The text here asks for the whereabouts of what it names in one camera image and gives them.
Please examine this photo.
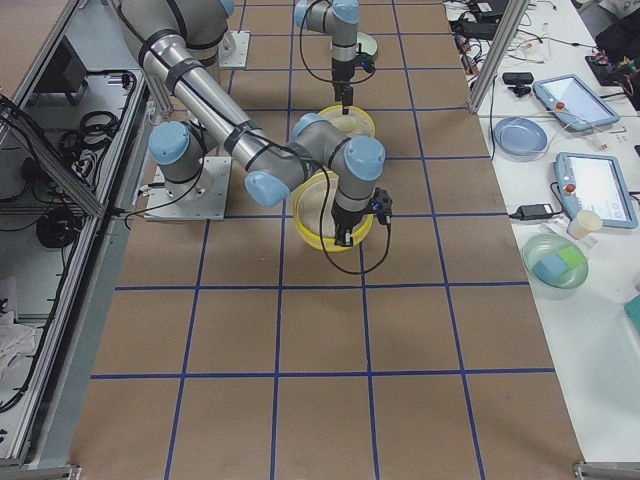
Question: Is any blue plate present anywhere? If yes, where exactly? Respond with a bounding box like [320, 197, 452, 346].
[493, 117, 548, 159]

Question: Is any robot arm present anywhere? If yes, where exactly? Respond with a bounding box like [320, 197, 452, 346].
[114, 1, 391, 247]
[294, 1, 360, 115]

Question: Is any black power adapter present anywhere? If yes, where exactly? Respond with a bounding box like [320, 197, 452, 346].
[510, 204, 556, 221]

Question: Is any upper teach pendant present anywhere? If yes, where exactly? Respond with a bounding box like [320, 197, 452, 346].
[532, 74, 620, 131]

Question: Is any aluminium frame post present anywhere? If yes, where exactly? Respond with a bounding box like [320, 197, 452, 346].
[468, 0, 529, 114]

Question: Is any lower teach pendant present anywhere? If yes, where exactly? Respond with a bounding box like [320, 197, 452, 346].
[554, 152, 638, 229]

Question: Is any teach pendant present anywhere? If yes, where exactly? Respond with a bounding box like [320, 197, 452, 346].
[532, 74, 620, 131]
[554, 152, 638, 229]

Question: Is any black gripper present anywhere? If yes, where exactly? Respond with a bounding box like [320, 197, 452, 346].
[331, 58, 355, 114]
[331, 202, 373, 248]

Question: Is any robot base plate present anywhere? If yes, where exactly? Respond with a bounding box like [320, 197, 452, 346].
[143, 156, 232, 221]

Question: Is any green bowl with sponges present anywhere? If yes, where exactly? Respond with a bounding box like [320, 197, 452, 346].
[521, 233, 589, 300]

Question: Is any paper cup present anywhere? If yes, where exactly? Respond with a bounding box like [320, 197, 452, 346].
[567, 210, 603, 240]

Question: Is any mint green plate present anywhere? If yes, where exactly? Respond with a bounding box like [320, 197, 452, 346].
[357, 32, 378, 57]

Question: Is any yellow rimmed steamer basket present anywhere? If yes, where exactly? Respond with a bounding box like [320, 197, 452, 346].
[318, 104, 376, 138]

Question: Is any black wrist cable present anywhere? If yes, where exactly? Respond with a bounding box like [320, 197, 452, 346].
[319, 169, 396, 276]
[297, 0, 377, 84]

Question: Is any black webcam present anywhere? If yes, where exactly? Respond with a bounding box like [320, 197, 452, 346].
[502, 72, 534, 98]

